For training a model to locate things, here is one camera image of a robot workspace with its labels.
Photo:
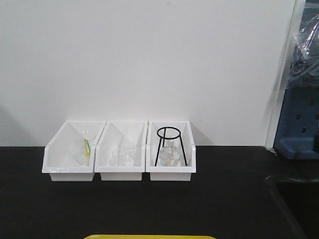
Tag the yellow tray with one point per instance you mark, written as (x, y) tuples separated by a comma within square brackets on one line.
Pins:
[(146, 237)]

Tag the right white storage bin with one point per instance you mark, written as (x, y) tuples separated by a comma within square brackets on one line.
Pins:
[(165, 173)]

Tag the white storage bin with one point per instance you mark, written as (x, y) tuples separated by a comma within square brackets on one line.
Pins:
[(59, 155), (165, 173), (114, 133)]

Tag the clear glass flask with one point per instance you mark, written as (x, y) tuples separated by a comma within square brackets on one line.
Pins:
[(169, 155)]

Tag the middle white storage bin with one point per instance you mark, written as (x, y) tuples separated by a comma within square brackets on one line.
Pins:
[(114, 133)]

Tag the small clear glass beaker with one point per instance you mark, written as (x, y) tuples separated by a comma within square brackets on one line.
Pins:
[(124, 154)]

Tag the clear beaker with yellow stick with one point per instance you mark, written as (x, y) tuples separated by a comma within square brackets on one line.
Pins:
[(83, 147)]

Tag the left white storage bin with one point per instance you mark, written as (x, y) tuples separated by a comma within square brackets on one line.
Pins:
[(59, 155)]

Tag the blue pegboard shelf unit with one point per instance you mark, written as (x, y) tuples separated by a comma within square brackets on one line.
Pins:
[(294, 125)]

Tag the clear plastic bag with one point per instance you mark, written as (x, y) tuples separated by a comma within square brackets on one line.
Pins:
[(304, 71)]

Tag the black wire tripod stand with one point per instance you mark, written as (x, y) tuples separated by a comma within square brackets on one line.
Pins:
[(166, 134)]

